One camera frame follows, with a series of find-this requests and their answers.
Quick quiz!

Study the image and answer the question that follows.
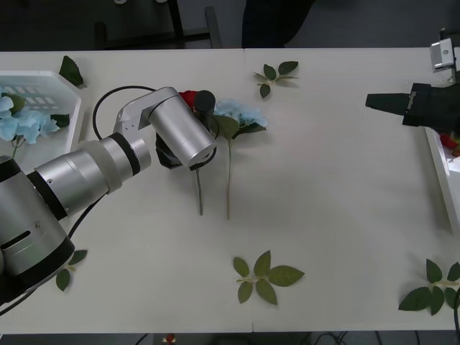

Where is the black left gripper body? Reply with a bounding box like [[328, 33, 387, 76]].
[[155, 132, 183, 171]]

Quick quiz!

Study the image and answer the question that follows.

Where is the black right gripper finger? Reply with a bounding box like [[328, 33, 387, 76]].
[[365, 92, 411, 106], [365, 100, 409, 116]]

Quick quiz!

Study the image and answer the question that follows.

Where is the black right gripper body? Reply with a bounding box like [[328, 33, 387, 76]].
[[401, 82, 460, 133]]

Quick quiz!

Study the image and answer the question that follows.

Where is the red rose with green stem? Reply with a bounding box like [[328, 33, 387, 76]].
[[178, 89, 206, 217], [438, 131, 460, 158]]

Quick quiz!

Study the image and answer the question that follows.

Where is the pale blue flower with stem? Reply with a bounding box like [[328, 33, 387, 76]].
[[0, 92, 27, 119], [211, 98, 269, 221], [0, 107, 71, 160]]

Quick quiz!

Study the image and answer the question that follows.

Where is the shallow white plain box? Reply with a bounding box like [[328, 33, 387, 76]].
[[424, 126, 460, 235]]

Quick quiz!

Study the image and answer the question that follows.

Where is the small green leaf twig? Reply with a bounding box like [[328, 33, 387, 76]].
[[252, 60, 300, 99]]

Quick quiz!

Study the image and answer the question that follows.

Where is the single loose green leaf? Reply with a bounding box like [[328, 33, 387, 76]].
[[58, 55, 88, 89]]

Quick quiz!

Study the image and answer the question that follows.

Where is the shallow white slotted box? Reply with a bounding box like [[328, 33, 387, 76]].
[[0, 70, 86, 154]]

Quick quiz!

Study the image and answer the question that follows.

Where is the person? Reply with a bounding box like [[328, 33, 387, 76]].
[[241, 0, 321, 49]]

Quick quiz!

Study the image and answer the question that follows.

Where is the five-leaf green twig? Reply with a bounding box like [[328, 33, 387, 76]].
[[232, 249, 306, 307]]

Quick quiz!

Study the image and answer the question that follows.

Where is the two-leaf green twig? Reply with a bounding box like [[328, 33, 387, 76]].
[[55, 249, 88, 293]]

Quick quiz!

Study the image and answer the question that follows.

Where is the large dark green leaf twig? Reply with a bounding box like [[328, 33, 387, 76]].
[[397, 257, 460, 317]]

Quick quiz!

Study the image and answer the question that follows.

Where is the right arm with camera box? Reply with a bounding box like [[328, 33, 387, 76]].
[[429, 27, 460, 87]]

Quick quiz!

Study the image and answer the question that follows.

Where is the black metal frame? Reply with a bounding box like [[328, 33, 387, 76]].
[[93, 0, 224, 50]]

